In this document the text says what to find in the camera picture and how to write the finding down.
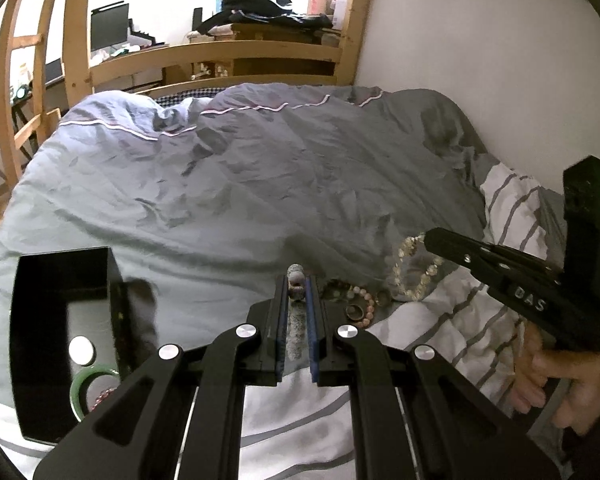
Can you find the green jade bangle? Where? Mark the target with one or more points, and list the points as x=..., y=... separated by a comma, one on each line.
x=90, y=387

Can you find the pile of dark clothes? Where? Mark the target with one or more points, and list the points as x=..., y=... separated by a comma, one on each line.
x=262, y=12

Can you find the wooden ladder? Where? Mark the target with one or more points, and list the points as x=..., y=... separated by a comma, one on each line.
x=32, y=84

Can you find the black jewelry box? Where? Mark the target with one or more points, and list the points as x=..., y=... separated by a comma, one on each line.
x=70, y=314

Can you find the wooden bunk bed frame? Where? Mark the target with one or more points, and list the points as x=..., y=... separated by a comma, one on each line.
x=82, y=79

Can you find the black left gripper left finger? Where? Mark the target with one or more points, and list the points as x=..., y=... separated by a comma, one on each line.
x=179, y=416

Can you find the white grey striped sheet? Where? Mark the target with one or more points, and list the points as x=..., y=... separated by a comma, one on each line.
x=430, y=339

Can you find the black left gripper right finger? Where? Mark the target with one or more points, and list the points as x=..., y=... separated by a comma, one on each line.
x=414, y=416

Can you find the black computer monitor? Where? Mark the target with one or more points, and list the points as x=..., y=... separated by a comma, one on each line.
x=109, y=26

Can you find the grey blue duvet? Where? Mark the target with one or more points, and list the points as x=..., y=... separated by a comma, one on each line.
x=122, y=136

